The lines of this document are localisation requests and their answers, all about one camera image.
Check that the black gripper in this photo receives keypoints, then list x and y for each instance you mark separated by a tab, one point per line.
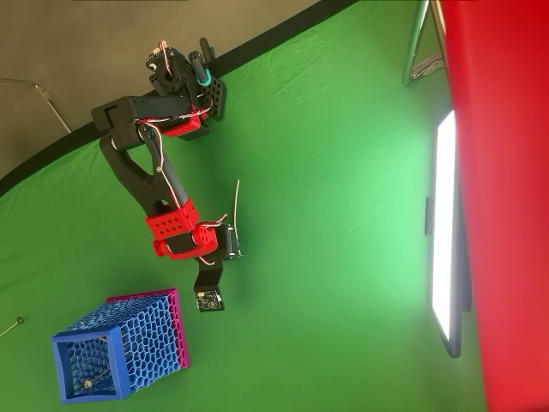
232	245

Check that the black red robot arm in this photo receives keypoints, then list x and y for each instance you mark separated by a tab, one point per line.
128	167

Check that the blue magenta honeycomb basket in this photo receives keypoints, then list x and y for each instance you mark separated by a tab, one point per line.
146	335

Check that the green table cloth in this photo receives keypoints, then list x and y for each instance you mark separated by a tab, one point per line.
321	214

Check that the black teal table clamp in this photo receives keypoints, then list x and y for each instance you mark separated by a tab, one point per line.
199	68

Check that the black monitor on stand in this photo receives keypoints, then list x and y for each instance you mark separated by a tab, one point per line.
444	232

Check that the chrome tube stand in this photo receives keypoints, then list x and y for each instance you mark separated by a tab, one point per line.
412	38

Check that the large red smooth object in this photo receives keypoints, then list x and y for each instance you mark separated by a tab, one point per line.
506	214

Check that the black gripper camera mount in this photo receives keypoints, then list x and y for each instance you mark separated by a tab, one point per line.
210	300

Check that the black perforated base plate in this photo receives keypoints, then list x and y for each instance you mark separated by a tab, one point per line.
216	96

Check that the thin metal rod frame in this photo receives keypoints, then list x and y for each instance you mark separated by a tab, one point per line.
52	107

